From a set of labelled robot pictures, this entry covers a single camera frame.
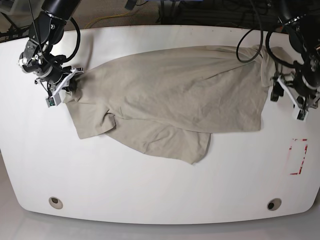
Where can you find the right table grommet hole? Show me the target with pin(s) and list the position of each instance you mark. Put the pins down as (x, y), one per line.
(274, 204)

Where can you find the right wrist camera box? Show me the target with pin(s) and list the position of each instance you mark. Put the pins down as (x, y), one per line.
(53, 100)

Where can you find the table grommet hole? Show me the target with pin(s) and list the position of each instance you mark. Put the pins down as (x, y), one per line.
(55, 203)
(274, 204)

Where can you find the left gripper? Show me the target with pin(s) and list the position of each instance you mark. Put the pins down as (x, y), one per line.
(295, 86)

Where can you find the left table grommet hole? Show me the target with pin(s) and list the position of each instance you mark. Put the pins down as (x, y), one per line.
(55, 203)

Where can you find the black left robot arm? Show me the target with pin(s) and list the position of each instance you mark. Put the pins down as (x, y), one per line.
(303, 29)

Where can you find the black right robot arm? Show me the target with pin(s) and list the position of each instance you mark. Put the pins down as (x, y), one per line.
(46, 31)

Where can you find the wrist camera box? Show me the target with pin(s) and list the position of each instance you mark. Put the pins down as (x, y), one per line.
(53, 100)
(299, 114)

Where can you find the red tape rectangle marking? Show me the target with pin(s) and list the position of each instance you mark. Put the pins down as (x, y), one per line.
(297, 155)

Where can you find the beige T-shirt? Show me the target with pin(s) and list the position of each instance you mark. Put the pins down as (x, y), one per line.
(167, 103)

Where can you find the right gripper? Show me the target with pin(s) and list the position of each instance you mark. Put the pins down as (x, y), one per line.
(54, 80)

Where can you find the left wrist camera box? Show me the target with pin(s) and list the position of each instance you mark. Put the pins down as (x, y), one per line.
(299, 114)

